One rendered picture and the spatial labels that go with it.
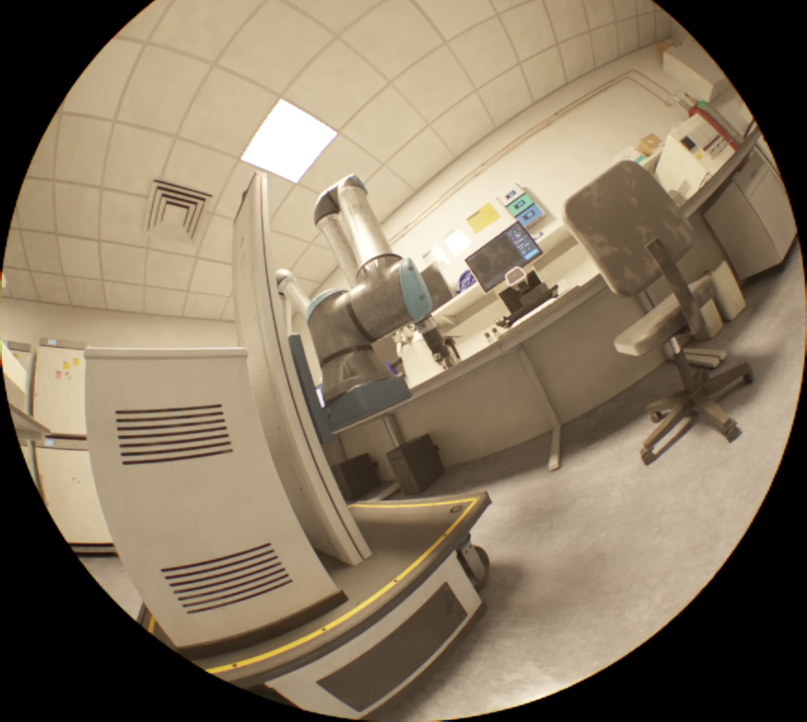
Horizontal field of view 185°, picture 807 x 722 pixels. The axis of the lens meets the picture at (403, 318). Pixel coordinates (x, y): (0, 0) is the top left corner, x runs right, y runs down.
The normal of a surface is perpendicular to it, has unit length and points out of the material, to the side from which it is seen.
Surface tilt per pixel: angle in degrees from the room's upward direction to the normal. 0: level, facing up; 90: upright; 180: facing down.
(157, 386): 90
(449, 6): 180
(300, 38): 180
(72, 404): 90
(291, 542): 90
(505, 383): 90
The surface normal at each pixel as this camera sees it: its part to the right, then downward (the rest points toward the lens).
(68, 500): 0.72, -0.52
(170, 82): 0.39, 0.85
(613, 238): -0.57, -0.07
